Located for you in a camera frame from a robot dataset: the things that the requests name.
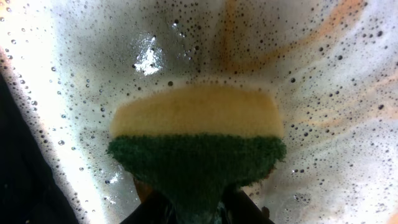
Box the yellow green sponge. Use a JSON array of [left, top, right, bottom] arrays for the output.
[[108, 85, 287, 223]]

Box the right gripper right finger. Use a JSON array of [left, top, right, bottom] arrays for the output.
[[222, 188, 274, 224]]

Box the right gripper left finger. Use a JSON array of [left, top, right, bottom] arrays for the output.
[[120, 191, 177, 224]]

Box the black soapy water tray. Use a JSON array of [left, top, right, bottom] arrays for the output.
[[1, 1, 397, 223]]

